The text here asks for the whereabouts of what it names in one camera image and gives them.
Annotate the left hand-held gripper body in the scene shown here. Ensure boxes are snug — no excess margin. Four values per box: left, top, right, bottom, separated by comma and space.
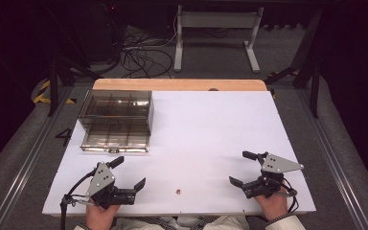
85, 161, 137, 210

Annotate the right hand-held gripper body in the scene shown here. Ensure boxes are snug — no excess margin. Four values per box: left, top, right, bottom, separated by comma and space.
241, 152, 305, 199

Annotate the person's left hand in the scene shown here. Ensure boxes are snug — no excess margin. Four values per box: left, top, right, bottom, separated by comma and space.
84, 203, 121, 230

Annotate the person's right hand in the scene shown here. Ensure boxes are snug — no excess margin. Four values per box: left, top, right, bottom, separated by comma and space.
254, 193, 289, 222

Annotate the clear brown compartment box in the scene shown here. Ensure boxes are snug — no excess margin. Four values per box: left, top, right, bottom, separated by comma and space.
78, 89, 155, 154

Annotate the person's light clothing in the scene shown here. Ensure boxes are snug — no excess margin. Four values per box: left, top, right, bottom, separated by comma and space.
109, 215, 251, 230

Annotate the black metal stand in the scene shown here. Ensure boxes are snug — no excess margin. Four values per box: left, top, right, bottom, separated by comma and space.
46, 56, 104, 118
264, 8, 325, 120

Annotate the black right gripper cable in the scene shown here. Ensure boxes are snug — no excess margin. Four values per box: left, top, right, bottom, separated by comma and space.
281, 176, 300, 215

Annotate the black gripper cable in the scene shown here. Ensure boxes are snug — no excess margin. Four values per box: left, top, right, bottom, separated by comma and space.
281, 176, 300, 215
59, 171, 98, 230

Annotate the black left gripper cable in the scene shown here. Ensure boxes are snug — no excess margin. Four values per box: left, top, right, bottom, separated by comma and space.
59, 171, 98, 230

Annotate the aluminium floor rail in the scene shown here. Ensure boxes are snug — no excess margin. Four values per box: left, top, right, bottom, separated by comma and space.
0, 85, 89, 230
295, 87, 368, 230

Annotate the tangle of black floor cables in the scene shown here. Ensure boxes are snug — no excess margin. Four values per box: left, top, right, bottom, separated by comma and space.
120, 27, 174, 80

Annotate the white metal desk frame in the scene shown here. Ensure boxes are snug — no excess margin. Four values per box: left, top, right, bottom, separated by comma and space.
173, 4, 265, 74

